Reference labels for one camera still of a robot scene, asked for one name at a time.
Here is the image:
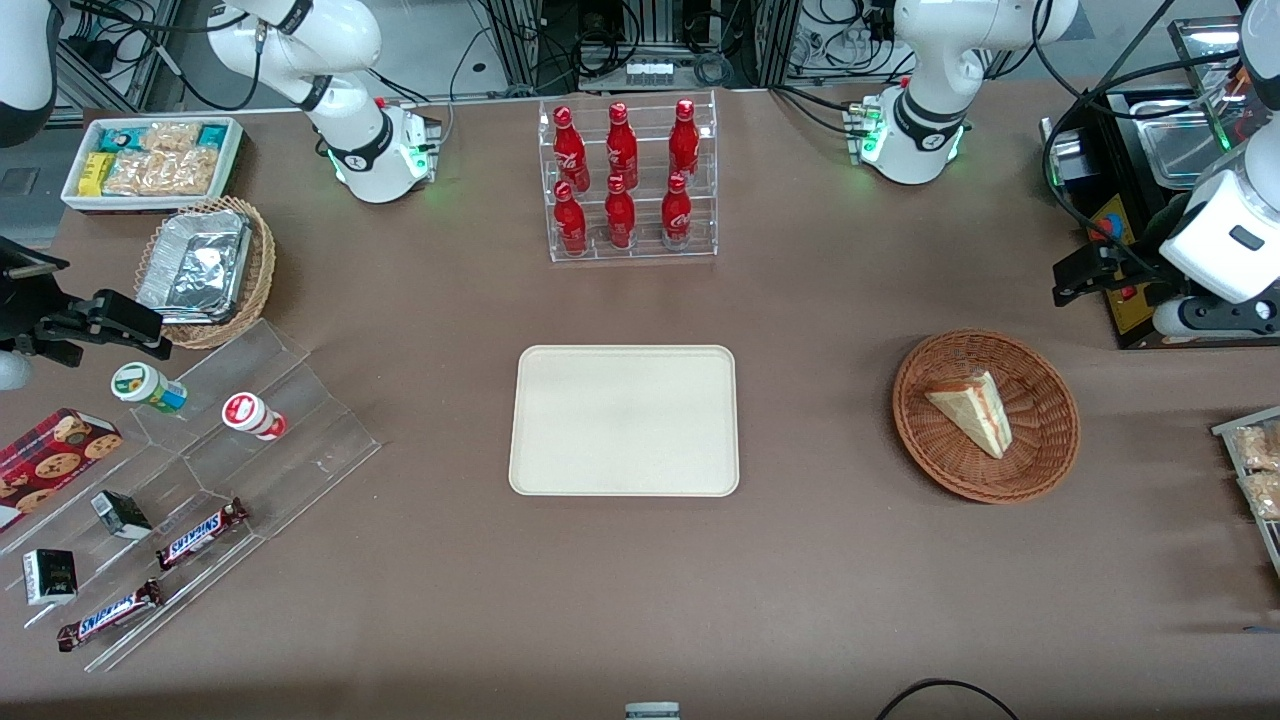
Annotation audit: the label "red cola bottle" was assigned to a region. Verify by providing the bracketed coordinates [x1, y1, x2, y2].
[661, 173, 693, 248]
[553, 106, 589, 191]
[553, 180, 588, 257]
[669, 98, 701, 181]
[606, 102, 639, 189]
[604, 176, 637, 250]

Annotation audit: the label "triangular sandwich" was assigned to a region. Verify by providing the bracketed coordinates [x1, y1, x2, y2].
[924, 370, 1013, 460]

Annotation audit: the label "aluminium profile frame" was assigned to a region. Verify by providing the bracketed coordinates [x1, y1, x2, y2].
[485, 0, 801, 91]

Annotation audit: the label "stacked aluminium foil trays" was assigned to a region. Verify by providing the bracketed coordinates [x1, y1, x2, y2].
[137, 210, 253, 324]

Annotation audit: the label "red tartan cookie box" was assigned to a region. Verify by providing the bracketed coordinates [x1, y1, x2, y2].
[0, 408, 124, 533]

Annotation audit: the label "brown Snickers bar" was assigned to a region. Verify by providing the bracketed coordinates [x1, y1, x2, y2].
[155, 497, 249, 571]
[56, 579, 164, 652]

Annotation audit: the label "black looped floor cable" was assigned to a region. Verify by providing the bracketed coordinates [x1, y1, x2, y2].
[876, 678, 1021, 720]

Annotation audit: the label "large clear cracker bag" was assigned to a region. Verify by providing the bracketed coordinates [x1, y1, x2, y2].
[103, 147, 222, 197]

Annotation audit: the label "small black chocolate box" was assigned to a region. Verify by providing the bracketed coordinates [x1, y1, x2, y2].
[90, 490, 153, 541]
[22, 548, 79, 607]

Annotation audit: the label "white rectangular snack bin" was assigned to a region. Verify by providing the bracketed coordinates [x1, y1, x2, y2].
[60, 116, 245, 215]

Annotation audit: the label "black food warmer cabinet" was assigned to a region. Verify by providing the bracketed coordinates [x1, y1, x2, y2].
[1040, 15, 1280, 351]

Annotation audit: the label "round brown wicker basket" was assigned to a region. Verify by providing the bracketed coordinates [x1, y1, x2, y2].
[892, 329, 1082, 504]

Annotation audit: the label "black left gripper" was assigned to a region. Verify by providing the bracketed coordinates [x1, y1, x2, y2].
[1051, 240, 1166, 308]

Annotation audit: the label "cream plastic tray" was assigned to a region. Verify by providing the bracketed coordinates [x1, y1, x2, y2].
[508, 345, 741, 498]

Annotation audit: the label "clear acrylic bottle rack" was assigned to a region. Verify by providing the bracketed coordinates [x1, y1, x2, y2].
[538, 90, 719, 264]

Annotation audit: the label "light wicker basket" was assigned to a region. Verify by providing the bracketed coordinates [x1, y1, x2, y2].
[135, 195, 277, 350]

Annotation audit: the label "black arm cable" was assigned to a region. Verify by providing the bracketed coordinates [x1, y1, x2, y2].
[1030, 0, 1251, 286]

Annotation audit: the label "clear acrylic stepped shelf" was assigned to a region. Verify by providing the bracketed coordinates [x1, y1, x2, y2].
[0, 318, 383, 673]

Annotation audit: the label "clear bag fried snacks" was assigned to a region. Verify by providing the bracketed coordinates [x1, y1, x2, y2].
[1230, 424, 1280, 472]
[1238, 470, 1280, 522]

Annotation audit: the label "small clear cracker bag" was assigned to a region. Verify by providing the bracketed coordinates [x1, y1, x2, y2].
[140, 122, 202, 154]

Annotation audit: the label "steel warmer pan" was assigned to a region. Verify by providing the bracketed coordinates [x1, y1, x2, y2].
[1130, 97, 1239, 189]

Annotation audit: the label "green lid white cup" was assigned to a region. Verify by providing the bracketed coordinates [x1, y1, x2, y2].
[111, 362, 188, 414]

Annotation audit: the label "grey snack tray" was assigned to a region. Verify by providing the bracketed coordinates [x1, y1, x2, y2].
[1212, 405, 1280, 579]

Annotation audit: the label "red lid white cup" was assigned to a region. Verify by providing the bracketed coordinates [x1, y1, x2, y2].
[222, 392, 287, 442]

